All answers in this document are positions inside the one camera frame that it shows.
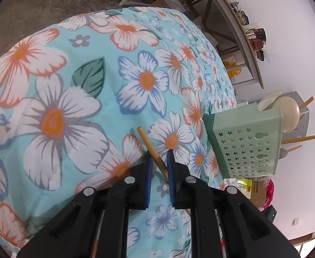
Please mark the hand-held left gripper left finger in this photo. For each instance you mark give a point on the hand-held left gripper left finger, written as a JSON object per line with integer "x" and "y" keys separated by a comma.
{"x": 148, "y": 182}

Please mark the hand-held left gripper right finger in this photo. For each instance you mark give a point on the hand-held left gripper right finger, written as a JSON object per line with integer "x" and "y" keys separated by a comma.
{"x": 171, "y": 182}

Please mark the green perforated utensil holder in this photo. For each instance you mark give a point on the green perforated utensil holder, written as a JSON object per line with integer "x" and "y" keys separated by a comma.
{"x": 243, "y": 145}

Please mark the long cream plastic rice spoon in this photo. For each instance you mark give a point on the long cream plastic rice spoon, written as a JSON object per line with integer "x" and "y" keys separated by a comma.
{"x": 270, "y": 99}

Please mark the yellow-green box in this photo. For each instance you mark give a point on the yellow-green box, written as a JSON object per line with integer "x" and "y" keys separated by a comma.
{"x": 246, "y": 186}

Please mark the brown cardboard box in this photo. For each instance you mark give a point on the brown cardboard box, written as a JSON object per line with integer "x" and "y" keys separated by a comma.
{"x": 258, "y": 193}

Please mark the pink plastic bag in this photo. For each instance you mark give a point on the pink plastic bag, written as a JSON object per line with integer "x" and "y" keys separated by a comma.
{"x": 270, "y": 193}

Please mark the blue floral blanket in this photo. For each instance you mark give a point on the blue floral blanket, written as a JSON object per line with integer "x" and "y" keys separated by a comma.
{"x": 66, "y": 99}

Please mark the yellow plastic bag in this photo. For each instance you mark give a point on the yellow plastic bag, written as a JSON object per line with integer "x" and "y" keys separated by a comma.
{"x": 234, "y": 72}

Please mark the round cream plastic spoon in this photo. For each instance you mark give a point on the round cream plastic spoon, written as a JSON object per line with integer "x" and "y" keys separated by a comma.
{"x": 289, "y": 113}

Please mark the grey refrigerator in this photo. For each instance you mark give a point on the grey refrigerator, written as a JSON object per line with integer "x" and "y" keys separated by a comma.
{"x": 305, "y": 126}

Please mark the white table with wooden top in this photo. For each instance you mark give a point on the white table with wooden top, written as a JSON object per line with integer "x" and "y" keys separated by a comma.
{"x": 253, "y": 59}

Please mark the pile of snack packets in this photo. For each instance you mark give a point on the pile of snack packets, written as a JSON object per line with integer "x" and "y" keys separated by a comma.
{"x": 257, "y": 36}

